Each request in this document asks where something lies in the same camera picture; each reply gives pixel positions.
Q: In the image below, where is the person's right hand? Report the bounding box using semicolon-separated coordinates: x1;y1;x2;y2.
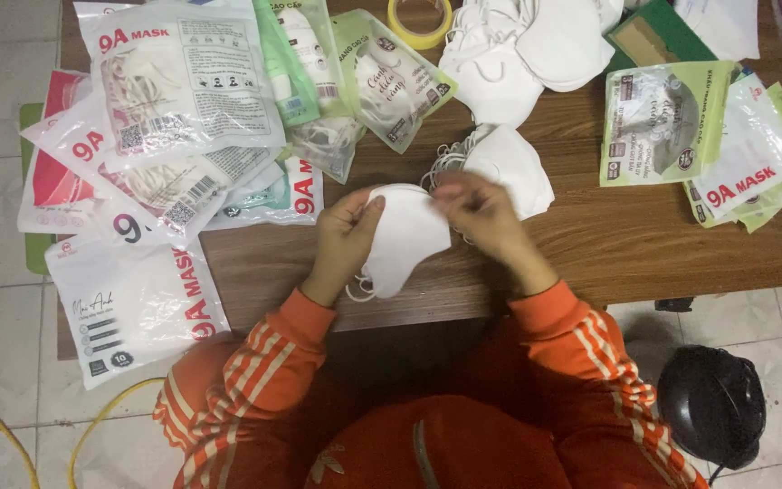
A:
431;170;561;298

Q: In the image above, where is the person's left hand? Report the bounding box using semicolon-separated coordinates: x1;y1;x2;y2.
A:
300;187;387;308

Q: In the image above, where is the white face mask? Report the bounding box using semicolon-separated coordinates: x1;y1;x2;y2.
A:
345;182;453;304

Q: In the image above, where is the small stack of white masks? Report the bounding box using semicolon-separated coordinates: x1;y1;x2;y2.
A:
421;123;556;222

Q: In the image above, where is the white and teal mask packet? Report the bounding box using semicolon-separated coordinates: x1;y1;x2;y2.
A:
203;156;324;232

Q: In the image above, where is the light green clear mask packet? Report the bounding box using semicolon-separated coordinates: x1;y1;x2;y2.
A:
599;60;739;188
329;8;460;155

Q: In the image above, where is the clear mask packet green top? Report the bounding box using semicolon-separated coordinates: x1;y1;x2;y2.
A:
271;0;353;120

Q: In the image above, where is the yellow tape roll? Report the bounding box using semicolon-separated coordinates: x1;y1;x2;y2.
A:
387;0;454;51

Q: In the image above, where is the large pile of white masks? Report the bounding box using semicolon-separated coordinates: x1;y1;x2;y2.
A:
438;0;626;130

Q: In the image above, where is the white mask packet red print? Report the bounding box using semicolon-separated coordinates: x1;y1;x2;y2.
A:
691;73;782;220
20;91;284;249

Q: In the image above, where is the white mask packet black text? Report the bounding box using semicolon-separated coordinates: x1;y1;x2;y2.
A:
74;0;287;175

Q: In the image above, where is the person's orange jacket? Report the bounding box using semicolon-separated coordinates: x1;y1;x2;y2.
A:
301;394;572;489

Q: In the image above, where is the green cardboard box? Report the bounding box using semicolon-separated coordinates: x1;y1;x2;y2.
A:
605;0;719;76

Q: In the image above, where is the white mask packet script print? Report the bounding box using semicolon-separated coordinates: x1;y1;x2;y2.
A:
44;233;232;391

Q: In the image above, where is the red and white mask packet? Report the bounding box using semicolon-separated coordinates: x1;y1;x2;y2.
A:
17;68;104;236

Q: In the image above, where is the white paper sheet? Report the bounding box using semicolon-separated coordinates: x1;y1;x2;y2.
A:
672;0;763;62

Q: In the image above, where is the black helmet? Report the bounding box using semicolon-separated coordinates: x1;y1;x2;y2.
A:
655;344;767;484

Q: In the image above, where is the green mat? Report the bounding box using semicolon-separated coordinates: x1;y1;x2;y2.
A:
19;102;57;277

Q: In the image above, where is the yellow cable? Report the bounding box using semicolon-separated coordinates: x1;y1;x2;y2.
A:
0;377;166;489

